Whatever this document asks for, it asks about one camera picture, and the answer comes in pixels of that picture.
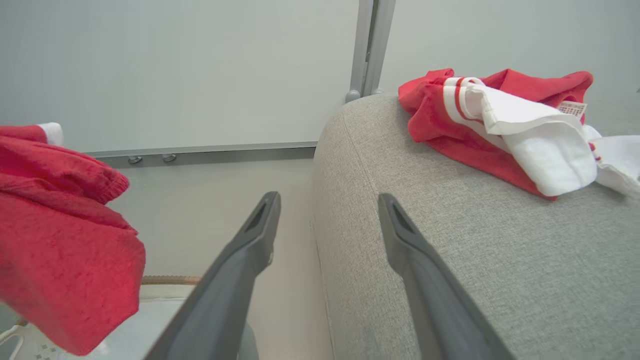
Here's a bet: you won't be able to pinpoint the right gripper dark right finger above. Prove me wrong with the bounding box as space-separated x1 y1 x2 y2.
377 193 517 360

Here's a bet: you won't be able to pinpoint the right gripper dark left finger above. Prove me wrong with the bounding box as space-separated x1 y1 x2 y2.
144 191 282 360

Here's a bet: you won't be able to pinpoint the red garment with white sleeve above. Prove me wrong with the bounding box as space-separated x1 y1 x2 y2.
398 68 599 201

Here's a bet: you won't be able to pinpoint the plain red garment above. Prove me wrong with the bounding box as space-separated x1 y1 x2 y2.
0 122 147 357

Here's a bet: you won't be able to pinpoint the grey fabric sofa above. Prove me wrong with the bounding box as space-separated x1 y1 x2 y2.
312 92 640 360

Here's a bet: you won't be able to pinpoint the white laundry basket brown rim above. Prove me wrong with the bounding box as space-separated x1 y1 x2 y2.
0 274 203 360

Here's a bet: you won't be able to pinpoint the grey partition corner posts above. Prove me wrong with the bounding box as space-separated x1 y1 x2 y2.
344 0 397 104

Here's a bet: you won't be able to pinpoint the grey partition bottom rail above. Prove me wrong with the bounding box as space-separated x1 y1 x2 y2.
84 141 319 169

